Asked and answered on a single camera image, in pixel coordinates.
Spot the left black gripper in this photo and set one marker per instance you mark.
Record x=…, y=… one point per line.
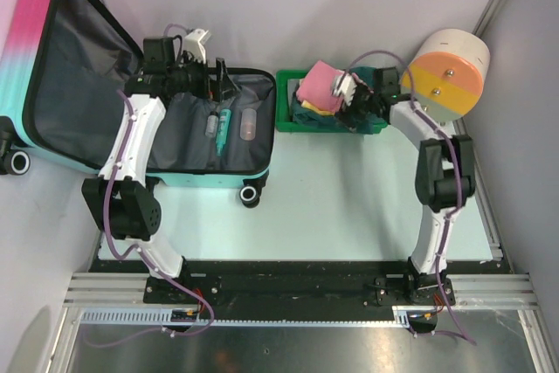
x=226, y=89

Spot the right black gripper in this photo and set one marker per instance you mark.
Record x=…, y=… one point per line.
x=360, y=89

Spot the dark green shorts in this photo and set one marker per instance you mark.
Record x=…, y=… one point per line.
x=308, y=118

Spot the small clear black-capped bottle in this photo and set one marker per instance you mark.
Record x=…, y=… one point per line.
x=212, y=124

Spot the clear plastic bottle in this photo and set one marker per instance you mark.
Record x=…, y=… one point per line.
x=248, y=124

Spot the pink cloth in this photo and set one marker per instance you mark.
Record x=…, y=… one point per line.
x=315, y=87

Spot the yellow towel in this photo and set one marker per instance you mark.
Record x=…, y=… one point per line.
x=308, y=106

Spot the green plastic tray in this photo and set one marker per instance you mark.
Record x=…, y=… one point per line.
x=285, y=80

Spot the white cylinder with orange-yellow face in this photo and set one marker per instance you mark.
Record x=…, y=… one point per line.
x=448, y=74

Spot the pink and teal kids suitcase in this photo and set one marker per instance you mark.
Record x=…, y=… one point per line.
x=62, y=65

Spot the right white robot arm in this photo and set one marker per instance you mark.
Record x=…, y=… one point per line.
x=444, y=180

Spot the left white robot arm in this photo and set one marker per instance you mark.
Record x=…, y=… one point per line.
x=121, y=197

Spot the teal tube bottle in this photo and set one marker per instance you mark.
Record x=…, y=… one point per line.
x=224, y=120

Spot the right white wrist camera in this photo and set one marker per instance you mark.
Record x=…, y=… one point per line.
x=344, y=86

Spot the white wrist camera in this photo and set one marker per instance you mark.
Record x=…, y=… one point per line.
x=193, y=44
x=344, y=86

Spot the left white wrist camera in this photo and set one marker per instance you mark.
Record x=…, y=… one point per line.
x=193, y=44

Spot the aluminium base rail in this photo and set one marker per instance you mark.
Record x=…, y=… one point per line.
x=294, y=294

